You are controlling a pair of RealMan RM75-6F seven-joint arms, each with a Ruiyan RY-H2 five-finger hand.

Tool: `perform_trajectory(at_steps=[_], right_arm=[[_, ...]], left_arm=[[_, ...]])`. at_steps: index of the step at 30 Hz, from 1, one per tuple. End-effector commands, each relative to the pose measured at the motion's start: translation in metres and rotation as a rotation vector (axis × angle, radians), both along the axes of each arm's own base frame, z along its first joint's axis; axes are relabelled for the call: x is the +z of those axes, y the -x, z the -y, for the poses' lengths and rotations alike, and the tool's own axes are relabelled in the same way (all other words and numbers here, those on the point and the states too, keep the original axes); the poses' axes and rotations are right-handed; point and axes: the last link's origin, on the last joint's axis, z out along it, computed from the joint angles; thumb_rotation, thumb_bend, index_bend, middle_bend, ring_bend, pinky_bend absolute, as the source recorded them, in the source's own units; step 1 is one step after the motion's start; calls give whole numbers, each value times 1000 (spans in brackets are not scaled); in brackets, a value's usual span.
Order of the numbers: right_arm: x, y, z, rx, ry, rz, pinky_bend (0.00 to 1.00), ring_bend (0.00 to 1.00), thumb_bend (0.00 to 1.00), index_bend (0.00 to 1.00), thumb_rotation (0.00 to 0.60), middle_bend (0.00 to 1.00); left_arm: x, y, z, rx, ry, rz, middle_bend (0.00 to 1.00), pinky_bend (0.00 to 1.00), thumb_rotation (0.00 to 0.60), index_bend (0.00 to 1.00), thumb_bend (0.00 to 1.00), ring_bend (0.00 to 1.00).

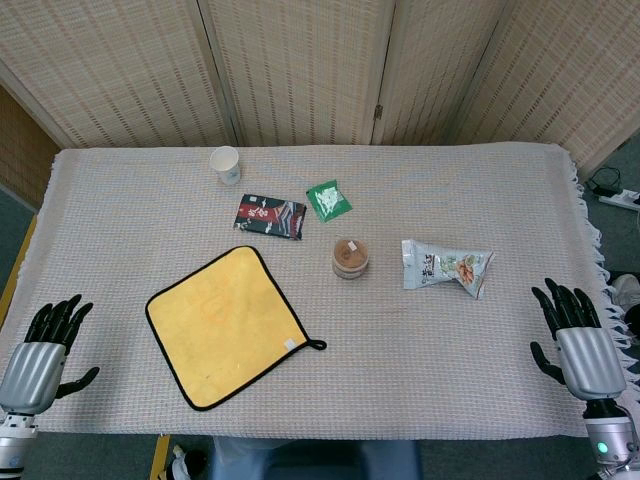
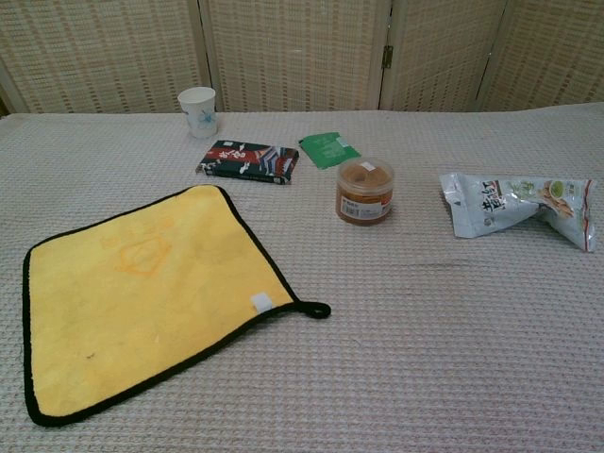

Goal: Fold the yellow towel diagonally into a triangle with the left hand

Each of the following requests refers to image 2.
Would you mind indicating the yellow cloth with black trim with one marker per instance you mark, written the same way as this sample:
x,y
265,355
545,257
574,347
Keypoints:
x,y
141,292

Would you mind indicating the clear plastic jar brown contents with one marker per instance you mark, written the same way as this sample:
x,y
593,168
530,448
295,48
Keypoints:
x,y
364,196

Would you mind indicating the green sachet packet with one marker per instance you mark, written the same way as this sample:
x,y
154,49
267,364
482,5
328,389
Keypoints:
x,y
328,148

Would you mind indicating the dark printed flat box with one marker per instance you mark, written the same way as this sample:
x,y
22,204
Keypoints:
x,y
247,162

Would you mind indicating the beige woven tablecloth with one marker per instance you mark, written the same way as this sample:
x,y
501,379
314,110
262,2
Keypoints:
x,y
401,330

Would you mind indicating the white paper cup blue flower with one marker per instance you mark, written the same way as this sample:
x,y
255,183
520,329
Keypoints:
x,y
198,113

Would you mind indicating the woven bamboo folding screen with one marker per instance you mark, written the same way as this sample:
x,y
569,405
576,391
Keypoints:
x,y
292,52

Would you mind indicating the brass screen hinge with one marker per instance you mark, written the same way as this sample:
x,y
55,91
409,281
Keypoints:
x,y
387,56

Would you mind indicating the silver green snack bag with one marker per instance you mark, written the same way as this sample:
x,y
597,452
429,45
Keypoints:
x,y
495,205

